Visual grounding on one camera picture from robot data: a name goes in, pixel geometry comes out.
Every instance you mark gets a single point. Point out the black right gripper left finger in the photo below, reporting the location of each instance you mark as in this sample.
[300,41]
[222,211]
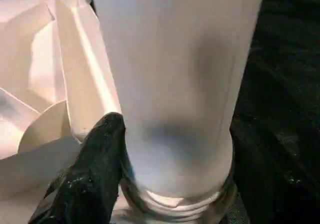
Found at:
[87,179]

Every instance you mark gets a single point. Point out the white plastic table leg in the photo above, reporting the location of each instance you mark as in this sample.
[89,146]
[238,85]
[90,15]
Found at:
[175,71]

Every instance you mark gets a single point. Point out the white plastic table top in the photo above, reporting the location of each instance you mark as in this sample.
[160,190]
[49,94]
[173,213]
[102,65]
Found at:
[37,58]

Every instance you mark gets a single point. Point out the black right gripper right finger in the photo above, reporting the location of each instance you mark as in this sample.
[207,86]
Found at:
[270,189]

